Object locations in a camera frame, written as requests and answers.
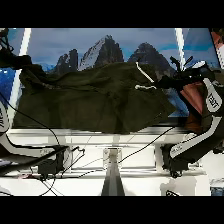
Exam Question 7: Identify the heap of clothes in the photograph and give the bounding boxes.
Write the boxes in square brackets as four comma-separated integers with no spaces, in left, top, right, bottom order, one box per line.
[209,28,224,70]

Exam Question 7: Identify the black cable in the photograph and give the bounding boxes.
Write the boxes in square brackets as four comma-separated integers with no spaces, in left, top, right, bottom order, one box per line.
[117,125,179,165]
[0,92,87,197]

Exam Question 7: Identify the silver frame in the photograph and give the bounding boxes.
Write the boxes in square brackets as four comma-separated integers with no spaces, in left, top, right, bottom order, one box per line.
[0,127,224,197]

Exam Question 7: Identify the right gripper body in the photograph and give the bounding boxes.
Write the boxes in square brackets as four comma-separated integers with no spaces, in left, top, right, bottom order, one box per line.
[156,70,202,91]

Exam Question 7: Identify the dark green pants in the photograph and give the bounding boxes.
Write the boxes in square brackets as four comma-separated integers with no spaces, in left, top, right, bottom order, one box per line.
[12,61,178,135]

